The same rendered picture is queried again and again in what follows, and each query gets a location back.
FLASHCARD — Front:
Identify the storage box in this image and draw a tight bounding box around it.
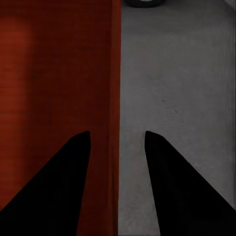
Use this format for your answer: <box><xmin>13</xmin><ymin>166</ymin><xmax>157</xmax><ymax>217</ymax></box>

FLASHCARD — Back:
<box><xmin>0</xmin><ymin>0</ymin><xmax>122</xmax><ymax>236</ymax></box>

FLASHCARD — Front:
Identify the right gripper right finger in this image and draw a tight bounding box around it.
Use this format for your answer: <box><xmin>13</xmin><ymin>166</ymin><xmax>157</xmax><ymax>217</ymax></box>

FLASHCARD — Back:
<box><xmin>145</xmin><ymin>131</ymin><xmax>236</xmax><ymax>236</ymax></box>

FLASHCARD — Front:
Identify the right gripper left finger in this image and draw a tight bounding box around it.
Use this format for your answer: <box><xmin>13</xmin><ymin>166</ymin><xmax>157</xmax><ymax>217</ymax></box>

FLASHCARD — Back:
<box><xmin>0</xmin><ymin>131</ymin><xmax>91</xmax><ymax>236</ymax></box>

